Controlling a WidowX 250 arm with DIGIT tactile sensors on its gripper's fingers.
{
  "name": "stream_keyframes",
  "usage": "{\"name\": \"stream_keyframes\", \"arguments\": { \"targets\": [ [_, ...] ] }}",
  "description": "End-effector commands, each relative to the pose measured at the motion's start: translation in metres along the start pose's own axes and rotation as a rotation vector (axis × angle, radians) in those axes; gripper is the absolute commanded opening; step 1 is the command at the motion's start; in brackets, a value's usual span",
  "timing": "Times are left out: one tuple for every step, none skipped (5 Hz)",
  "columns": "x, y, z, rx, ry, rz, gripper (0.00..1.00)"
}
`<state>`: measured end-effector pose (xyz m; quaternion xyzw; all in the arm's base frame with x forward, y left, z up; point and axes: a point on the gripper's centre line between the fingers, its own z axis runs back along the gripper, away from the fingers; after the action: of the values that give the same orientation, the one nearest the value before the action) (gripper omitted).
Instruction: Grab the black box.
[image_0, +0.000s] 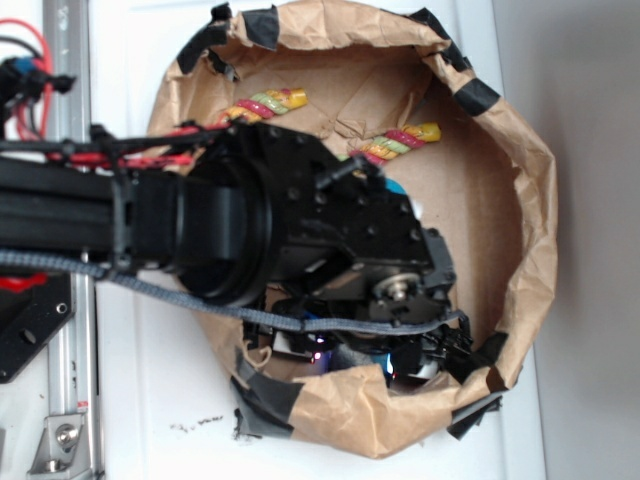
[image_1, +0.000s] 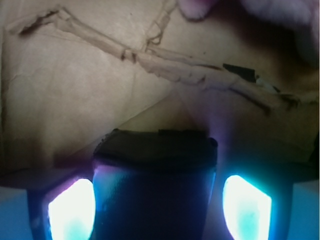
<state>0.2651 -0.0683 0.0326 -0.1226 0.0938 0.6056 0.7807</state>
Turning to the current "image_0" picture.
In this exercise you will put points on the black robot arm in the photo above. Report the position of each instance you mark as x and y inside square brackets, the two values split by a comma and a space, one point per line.
[315, 252]

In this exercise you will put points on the blue yarn ball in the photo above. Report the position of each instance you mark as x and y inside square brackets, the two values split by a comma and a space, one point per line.
[394, 187]

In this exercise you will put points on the brown paper bag basin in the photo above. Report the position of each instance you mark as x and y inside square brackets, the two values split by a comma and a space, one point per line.
[489, 186]

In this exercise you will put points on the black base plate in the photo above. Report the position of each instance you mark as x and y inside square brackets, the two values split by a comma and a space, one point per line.
[33, 309]

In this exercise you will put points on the silver corner bracket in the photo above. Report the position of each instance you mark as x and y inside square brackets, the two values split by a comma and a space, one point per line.
[63, 449]

